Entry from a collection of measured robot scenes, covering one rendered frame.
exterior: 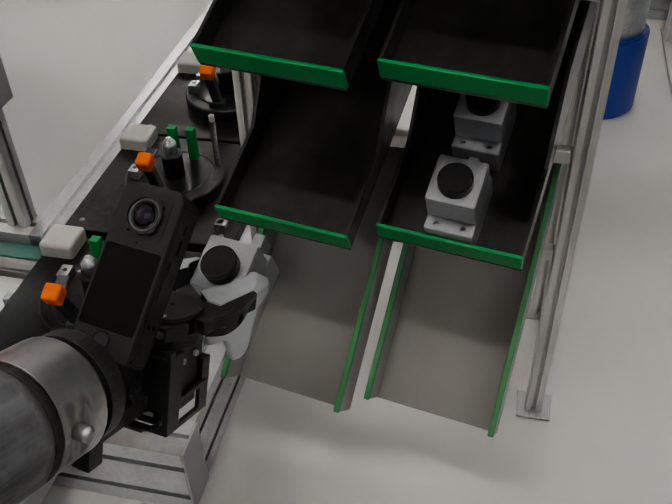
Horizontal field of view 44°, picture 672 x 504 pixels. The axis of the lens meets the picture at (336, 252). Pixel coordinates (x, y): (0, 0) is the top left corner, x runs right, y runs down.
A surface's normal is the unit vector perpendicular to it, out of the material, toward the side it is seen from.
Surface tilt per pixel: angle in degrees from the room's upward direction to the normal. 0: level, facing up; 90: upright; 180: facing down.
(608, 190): 0
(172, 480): 90
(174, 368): 89
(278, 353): 45
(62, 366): 38
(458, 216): 115
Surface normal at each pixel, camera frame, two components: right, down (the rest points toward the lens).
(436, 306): -0.29, -0.11
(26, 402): 0.70, -0.56
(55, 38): -0.03, -0.76
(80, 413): 0.92, 0.22
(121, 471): -0.22, 0.64
